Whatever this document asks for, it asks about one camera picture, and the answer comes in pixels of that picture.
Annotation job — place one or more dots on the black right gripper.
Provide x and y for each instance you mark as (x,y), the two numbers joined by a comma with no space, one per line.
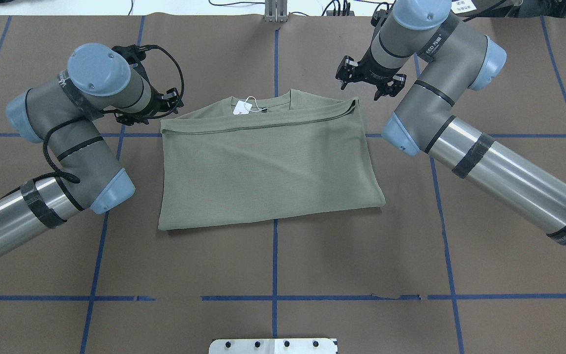
(374,70)

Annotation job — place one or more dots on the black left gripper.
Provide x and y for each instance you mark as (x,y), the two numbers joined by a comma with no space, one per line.
(154,104)

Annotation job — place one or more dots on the olive green long-sleeve shirt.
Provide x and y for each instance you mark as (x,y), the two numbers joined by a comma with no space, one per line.
(296,154)

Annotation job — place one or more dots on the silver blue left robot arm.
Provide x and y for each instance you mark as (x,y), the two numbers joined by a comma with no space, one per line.
(59,114)

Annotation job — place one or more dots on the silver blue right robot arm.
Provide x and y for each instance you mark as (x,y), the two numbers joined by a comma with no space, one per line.
(458,58)

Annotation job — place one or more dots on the white paper price tag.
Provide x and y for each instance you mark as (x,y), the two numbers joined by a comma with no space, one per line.
(242,108)

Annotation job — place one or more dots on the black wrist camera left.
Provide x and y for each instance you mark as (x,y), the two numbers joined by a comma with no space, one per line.
(133,54)

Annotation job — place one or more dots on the aluminium camera mount post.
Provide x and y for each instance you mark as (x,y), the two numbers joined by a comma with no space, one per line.
(276,11)

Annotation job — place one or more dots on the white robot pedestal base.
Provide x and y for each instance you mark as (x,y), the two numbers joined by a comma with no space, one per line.
(274,346)

